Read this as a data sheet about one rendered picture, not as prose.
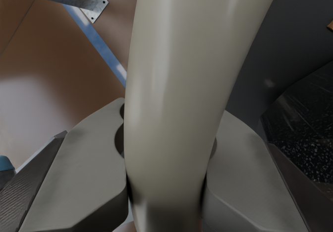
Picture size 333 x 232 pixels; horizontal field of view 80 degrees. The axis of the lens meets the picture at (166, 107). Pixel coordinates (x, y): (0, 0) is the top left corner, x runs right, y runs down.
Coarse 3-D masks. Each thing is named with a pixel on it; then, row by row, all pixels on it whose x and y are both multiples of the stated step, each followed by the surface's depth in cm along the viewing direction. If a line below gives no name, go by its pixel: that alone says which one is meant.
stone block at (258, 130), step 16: (304, 80) 105; (320, 80) 92; (288, 96) 101; (304, 96) 89; (320, 96) 80; (272, 112) 97; (288, 112) 86; (304, 112) 77; (320, 112) 70; (272, 128) 83; (288, 128) 74; (304, 128) 68; (320, 128) 62; (288, 144) 68; (304, 144) 62; (320, 144) 58; (304, 160) 62; (320, 160) 57; (320, 176) 57
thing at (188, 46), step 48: (144, 0) 4; (192, 0) 4; (240, 0) 4; (144, 48) 4; (192, 48) 4; (240, 48) 4; (144, 96) 5; (192, 96) 4; (144, 144) 5; (192, 144) 5; (144, 192) 6; (192, 192) 6
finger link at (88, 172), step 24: (96, 120) 9; (120, 120) 9; (72, 144) 8; (96, 144) 8; (120, 144) 10; (72, 168) 7; (96, 168) 7; (120, 168) 7; (48, 192) 6; (72, 192) 6; (96, 192) 6; (120, 192) 6; (48, 216) 5; (72, 216) 5; (96, 216) 6; (120, 216) 7
